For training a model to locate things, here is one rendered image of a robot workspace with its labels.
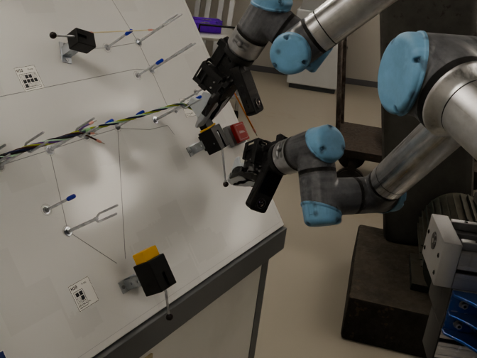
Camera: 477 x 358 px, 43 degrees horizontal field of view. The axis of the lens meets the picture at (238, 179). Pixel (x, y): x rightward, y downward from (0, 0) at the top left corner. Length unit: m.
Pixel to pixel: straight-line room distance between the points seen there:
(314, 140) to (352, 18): 0.23
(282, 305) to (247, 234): 1.46
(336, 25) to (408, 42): 0.28
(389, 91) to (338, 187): 0.35
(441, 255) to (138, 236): 0.59
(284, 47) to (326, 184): 0.27
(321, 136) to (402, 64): 0.34
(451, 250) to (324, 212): 0.24
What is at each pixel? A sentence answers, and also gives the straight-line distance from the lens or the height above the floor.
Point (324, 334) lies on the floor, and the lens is 2.83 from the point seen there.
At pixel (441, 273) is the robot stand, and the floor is 1.05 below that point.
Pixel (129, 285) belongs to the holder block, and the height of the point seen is 0.94.
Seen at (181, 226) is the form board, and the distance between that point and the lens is 1.36.
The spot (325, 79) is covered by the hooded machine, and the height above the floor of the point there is 0.17.
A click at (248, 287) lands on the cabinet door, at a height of 0.71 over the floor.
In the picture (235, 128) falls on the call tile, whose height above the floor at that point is 1.13.
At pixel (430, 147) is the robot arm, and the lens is 1.09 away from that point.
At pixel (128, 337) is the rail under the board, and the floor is 0.87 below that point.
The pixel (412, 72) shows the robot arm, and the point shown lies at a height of 1.44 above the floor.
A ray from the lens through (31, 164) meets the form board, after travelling 1.16.
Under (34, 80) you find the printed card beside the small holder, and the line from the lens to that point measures 1.24.
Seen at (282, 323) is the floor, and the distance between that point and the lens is 2.84.
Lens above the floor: 1.57
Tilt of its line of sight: 21 degrees down
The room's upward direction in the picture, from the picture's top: 7 degrees clockwise
